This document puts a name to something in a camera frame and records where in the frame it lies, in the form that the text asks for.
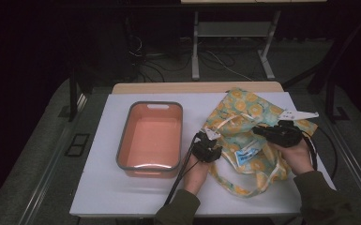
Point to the orange plastic basin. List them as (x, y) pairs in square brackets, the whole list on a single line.
[(151, 137)]

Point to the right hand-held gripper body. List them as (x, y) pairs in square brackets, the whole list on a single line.
[(286, 134)]

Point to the aluminium rail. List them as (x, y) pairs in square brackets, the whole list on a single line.
[(353, 156), (53, 156)]

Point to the white table board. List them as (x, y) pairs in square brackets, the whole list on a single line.
[(106, 187)]

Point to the orange print cloth bag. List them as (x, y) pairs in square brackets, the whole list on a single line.
[(247, 109)]

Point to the person's left hand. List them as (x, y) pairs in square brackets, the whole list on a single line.
[(197, 175)]

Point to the black stand leg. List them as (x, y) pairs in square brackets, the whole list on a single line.
[(72, 97), (333, 103)]

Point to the toothpaste tube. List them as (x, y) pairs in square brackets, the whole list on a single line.
[(245, 156)]

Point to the person's right hand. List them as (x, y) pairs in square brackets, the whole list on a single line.
[(298, 157)]

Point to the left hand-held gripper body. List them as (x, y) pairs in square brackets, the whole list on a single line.
[(207, 150)]

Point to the black floor socket box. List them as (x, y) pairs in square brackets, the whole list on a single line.
[(77, 144)]

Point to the grey metal desk frame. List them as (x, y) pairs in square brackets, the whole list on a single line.
[(231, 28)]

